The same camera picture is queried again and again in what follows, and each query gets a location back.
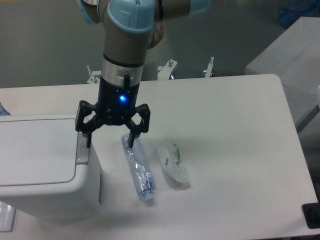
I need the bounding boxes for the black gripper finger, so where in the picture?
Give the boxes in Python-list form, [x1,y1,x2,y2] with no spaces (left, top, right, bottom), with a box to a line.
[75,100,106,148]
[124,103,151,148]

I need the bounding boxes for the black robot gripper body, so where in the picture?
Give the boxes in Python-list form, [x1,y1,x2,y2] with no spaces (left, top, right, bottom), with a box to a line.
[96,58,143,126]

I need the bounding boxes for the white push-lid trash can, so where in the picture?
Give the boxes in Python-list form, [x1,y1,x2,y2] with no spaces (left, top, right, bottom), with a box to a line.
[0,114,103,220]

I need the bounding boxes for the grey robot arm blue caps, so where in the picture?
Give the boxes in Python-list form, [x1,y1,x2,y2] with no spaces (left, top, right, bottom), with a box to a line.
[75,0,210,147]

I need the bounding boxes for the crushed clear plastic bottle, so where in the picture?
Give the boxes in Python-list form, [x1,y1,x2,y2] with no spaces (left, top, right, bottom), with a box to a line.
[120,133,156,207]

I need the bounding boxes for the crumpled clear plastic wrapper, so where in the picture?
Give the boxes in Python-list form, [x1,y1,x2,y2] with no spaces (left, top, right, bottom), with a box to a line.
[157,142,190,183]

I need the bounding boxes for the blue patterned packet at left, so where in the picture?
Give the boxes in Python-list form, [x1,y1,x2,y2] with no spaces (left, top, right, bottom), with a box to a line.
[0,103,11,116]

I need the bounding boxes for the clear plastic sheet lower left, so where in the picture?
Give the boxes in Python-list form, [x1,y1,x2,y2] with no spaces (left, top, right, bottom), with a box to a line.
[0,202,16,233]

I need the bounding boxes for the grey covered side table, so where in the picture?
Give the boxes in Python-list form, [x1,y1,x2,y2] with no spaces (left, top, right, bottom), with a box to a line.
[245,17,320,132]

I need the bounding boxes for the blue object top right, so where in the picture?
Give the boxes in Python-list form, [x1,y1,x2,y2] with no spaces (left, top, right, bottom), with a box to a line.
[277,0,320,29]

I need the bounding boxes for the black clamp at table edge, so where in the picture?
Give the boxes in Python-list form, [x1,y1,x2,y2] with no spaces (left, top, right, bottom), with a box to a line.
[302,202,320,229]

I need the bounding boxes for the white metal base frame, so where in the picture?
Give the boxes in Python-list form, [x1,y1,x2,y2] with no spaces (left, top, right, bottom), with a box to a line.
[86,56,215,84]

